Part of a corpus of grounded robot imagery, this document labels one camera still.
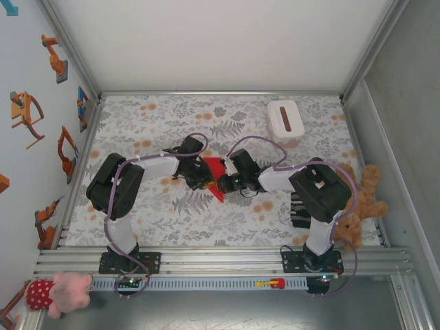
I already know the red cloth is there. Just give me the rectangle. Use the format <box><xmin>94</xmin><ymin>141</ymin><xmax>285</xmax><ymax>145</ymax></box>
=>
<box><xmin>201</xmin><ymin>156</ymin><xmax>227</xmax><ymax>204</ymax></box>

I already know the black white striped sock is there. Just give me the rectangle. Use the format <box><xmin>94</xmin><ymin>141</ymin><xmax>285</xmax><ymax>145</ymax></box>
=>
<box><xmin>290</xmin><ymin>192</ymin><xmax>314</xmax><ymax>228</ymax></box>

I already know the floral patterned tablecloth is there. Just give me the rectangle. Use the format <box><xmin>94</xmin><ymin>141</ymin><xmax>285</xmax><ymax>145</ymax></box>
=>
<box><xmin>65</xmin><ymin>94</ymin><xmax>383</xmax><ymax>248</ymax></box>

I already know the white tissue box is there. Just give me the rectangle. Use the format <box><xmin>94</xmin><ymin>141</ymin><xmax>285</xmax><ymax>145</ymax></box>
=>
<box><xmin>266</xmin><ymin>100</ymin><xmax>306</xmax><ymax>149</ymax></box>

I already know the thin aluminium cross bar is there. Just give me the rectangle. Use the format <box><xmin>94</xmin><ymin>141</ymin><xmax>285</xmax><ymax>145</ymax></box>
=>
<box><xmin>98</xmin><ymin>90</ymin><xmax>344</xmax><ymax>98</ymax></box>

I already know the red yellow tool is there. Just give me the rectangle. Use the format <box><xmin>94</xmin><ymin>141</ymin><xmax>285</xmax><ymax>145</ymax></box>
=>
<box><xmin>256</xmin><ymin>277</ymin><xmax>285</xmax><ymax>289</ymax></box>

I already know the brown teddy bear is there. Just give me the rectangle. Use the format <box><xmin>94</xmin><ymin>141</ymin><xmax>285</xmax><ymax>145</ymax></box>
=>
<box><xmin>335</xmin><ymin>163</ymin><xmax>389</xmax><ymax>251</ymax></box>

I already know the pink plush pig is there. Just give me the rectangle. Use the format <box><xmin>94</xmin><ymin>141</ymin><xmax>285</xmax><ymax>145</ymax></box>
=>
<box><xmin>25</xmin><ymin>270</ymin><xmax>94</xmax><ymax>319</ymax></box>

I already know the orange grey gripper sticker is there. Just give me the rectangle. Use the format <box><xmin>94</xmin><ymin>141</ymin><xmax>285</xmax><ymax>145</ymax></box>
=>
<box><xmin>9</xmin><ymin>91</ymin><xmax>46</xmax><ymax>150</ymax></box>

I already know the wide aluminium mounting rail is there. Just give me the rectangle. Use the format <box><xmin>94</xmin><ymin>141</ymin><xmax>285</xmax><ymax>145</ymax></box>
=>
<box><xmin>32</xmin><ymin>245</ymin><xmax>417</xmax><ymax>278</ymax></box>

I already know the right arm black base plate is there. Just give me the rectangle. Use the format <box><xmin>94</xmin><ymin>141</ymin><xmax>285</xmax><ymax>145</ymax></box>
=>
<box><xmin>281</xmin><ymin>250</ymin><xmax>344</xmax><ymax>275</ymax></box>

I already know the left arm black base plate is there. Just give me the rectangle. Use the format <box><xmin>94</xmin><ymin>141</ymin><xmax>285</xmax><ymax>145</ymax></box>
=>
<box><xmin>98</xmin><ymin>252</ymin><xmax>162</xmax><ymax>275</ymax></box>

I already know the perforated grey cable tray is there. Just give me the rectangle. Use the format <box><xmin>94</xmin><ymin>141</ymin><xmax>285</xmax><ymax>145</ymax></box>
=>
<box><xmin>91</xmin><ymin>276</ymin><xmax>309</xmax><ymax>292</ymax></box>

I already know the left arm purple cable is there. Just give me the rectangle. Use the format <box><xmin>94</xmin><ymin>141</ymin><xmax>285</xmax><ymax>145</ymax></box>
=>
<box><xmin>102</xmin><ymin>132</ymin><xmax>210</xmax><ymax>300</ymax></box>

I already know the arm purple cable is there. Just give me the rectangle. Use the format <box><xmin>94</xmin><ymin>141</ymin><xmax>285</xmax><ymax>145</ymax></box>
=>
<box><xmin>226</xmin><ymin>135</ymin><xmax>360</xmax><ymax>299</ymax></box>
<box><xmin>102</xmin><ymin>132</ymin><xmax>210</xmax><ymax>300</ymax></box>

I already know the aluminium side rail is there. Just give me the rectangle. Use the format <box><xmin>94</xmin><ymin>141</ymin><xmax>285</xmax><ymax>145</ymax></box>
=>
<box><xmin>340</xmin><ymin>98</ymin><xmax>391</xmax><ymax>249</ymax></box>
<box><xmin>54</xmin><ymin>99</ymin><xmax>104</xmax><ymax>249</ymax></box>

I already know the blue orange wall sticker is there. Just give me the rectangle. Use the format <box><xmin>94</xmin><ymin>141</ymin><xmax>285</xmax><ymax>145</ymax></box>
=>
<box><xmin>76</xmin><ymin>85</ymin><xmax>90</xmax><ymax>133</ymax></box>

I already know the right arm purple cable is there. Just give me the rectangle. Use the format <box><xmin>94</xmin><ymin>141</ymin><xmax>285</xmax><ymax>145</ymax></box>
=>
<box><xmin>226</xmin><ymin>135</ymin><xmax>360</xmax><ymax>299</ymax></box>

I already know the aluminium frame post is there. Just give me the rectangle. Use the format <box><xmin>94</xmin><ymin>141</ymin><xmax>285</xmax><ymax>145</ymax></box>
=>
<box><xmin>339</xmin><ymin>0</ymin><xmax>413</xmax><ymax>104</ymax></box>
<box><xmin>36</xmin><ymin>0</ymin><xmax>102</xmax><ymax>102</ymax></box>

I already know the orange grey wall sticker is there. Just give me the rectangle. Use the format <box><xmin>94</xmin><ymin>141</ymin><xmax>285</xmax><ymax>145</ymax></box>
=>
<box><xmin>0</xmin><ymin>280</ymin><xmax>31</xmax><ymax>330</ymax></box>

